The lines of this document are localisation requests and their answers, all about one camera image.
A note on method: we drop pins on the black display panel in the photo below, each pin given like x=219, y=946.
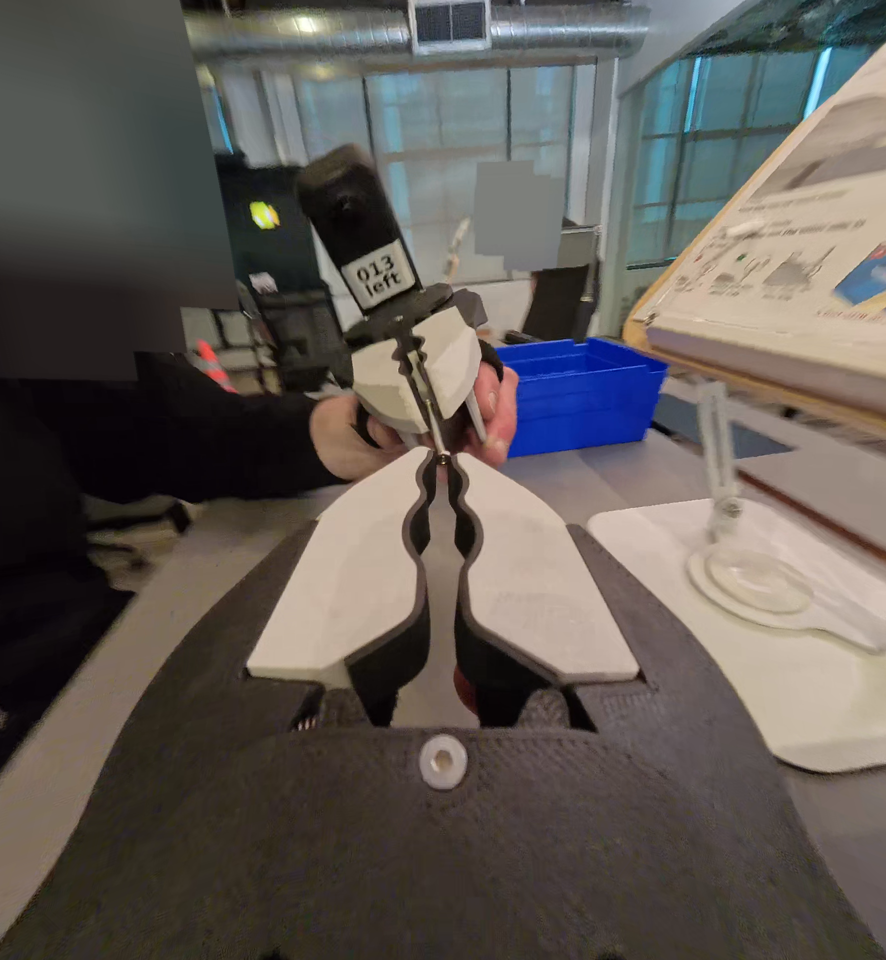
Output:
x=263, y=255

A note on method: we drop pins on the long metal screw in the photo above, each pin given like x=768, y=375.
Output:
x=429, y=416

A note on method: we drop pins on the person's left forearm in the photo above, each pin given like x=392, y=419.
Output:
x=225, y=435

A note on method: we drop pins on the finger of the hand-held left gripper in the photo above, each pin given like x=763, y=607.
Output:
x=454, y=360
x=383, y=382

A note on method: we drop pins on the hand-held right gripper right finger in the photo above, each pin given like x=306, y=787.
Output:
x=540, y=592

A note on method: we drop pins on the person's left hand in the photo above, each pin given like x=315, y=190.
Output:
x=338, y=442

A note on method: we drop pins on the blue plastic bin with dividers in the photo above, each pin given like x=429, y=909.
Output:
x=585, y=405

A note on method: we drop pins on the white framed instruction sheet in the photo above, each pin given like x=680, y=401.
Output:
x=803, y=247

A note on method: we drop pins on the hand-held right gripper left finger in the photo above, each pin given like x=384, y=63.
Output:
x=338, y=592

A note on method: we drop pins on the wooden display board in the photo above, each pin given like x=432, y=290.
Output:
x=636, y=315

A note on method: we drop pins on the orange traffic cone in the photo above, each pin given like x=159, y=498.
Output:
x=214, y=367

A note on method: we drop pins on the person's dark clothed torso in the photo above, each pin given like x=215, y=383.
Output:
x=8, y=487

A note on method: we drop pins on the black mesh office chair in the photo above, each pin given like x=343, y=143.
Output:
x=293, y=337

